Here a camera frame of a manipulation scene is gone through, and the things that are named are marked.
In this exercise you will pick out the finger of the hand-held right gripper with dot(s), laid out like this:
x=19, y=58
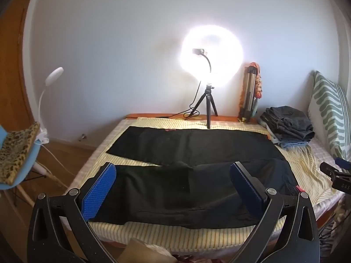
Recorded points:
x=342, y=163
x=330, y=169

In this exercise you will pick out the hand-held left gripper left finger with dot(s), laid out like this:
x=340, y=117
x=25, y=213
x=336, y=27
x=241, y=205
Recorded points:
x=98, y=189

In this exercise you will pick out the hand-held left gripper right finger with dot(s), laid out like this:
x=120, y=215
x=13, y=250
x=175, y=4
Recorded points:
x=246, y=189

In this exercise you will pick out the black pants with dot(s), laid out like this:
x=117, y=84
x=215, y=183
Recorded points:
x=192, y=148

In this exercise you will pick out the metal door stop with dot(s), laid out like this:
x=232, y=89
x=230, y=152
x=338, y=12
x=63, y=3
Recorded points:
x=82, y=137

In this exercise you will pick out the green patterned pillow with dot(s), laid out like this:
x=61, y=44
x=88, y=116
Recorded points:
x=329, y=109

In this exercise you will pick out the folded grey jeans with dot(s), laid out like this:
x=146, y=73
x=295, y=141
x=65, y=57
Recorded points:
x=288, y=123

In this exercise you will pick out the blue chair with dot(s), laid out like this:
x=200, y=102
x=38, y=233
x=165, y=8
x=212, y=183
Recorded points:
x=24, y=175

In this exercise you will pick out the beige cloth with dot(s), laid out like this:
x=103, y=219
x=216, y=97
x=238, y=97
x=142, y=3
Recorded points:
x=145, y=252

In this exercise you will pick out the striped bed sheet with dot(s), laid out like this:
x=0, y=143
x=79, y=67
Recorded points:
x=175, y=235

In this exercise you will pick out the leopard print cushion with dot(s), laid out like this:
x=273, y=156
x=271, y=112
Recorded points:
x=16, y=153

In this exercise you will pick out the black tripod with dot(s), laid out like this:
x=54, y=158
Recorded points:
x=209, y=101

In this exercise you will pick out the folded metal stand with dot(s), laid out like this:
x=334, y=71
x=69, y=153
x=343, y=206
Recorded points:
x=248, y=93

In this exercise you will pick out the white clamp lamp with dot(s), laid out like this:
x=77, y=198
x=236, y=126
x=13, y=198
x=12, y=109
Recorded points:
x=54, y=74

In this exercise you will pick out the black gooseneck phone clamp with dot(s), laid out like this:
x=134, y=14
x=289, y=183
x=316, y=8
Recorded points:
x=204, y=56

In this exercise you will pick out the wooden door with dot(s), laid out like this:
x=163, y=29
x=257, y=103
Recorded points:
x=13, y=60

